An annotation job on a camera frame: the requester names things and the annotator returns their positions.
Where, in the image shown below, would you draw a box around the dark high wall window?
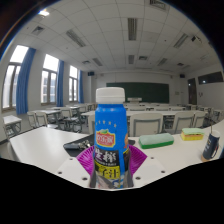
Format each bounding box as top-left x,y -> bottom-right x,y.
197,71 -> 224,86

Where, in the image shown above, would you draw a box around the medium blue curtain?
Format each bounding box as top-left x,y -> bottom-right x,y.
56,59 -> 66,108

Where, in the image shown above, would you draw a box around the small window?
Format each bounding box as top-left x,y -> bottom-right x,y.
67,65 -> 80,103

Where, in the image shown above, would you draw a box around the ceiling light panels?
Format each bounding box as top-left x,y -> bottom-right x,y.
30,0 -> 191,68

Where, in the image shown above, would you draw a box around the green chalkboard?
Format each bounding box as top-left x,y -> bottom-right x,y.
105,82 -> 170,104

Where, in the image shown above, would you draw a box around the medium window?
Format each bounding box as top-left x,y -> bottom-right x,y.
40,53 -> 60,105

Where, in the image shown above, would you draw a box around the black flat pouch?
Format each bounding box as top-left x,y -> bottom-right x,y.
62,133 -> 96,158

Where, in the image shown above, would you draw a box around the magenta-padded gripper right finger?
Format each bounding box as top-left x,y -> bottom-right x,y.
127,144 -> 168,189

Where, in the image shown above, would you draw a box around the classroom chairs and desks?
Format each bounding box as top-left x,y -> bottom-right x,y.
1,101 -> 224,138

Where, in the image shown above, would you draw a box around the small blue curtain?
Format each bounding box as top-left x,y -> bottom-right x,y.
78,69 -> 85,104

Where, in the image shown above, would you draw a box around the ceiling projector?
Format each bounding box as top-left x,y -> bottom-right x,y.
190,34 -> 203,45

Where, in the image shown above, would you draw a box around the dark door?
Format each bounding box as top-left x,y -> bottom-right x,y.
187,77 -> 199,106

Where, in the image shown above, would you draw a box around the blue white-capped drink bottle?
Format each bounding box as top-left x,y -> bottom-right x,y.
89,86 -> 134,190

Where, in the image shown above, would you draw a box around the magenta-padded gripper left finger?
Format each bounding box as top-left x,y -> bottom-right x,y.
55,144 -> 98,189

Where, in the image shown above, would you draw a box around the large window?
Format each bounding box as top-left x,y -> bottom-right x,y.
1,44 -> 30,111

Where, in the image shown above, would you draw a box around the green flat sponge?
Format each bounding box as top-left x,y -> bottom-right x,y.
138,132 -> 175,150

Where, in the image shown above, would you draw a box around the white lectern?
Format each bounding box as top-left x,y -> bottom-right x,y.
127,96 -> 144,104

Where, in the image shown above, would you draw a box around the bunch of keys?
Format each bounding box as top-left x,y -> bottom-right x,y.
77,139 -> 93,150

